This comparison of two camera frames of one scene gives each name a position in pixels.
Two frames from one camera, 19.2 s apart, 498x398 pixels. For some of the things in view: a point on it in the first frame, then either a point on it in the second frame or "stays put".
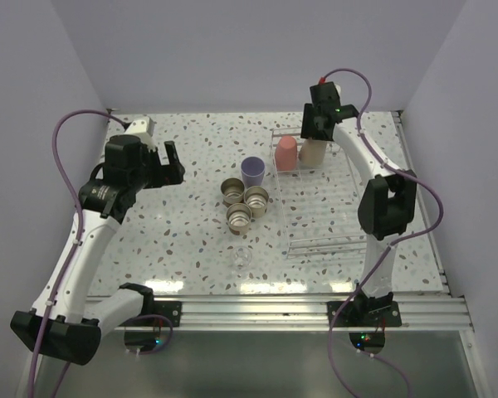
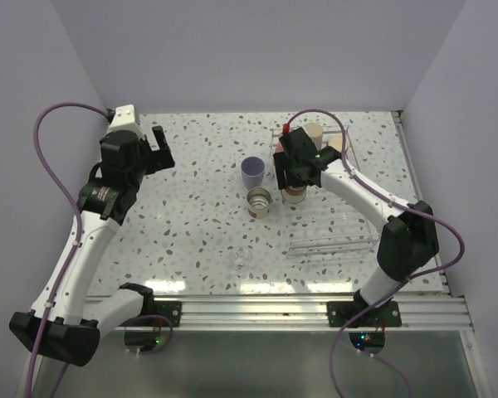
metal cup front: [239, 218] → [294, 194]
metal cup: [256, 199] stays put
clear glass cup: [242, 260] stays put
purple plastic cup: [252, 169] stays put
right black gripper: [308, 129] → [282, 165]
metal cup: [233, 190] → [336, 142]
